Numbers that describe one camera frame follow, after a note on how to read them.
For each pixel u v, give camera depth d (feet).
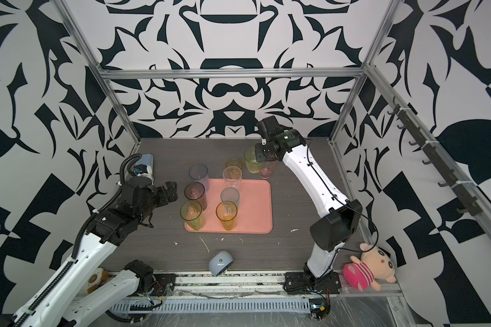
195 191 3.14
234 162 3.28
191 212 2.79
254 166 2.77
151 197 1.85
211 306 2.33
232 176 3.25
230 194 2.78
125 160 1.63
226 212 2.62
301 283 2.44
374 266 2.37
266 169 3.33
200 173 2.95
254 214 3.22
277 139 1.76
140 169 2.05
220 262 2.33
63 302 1.35
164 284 2.43
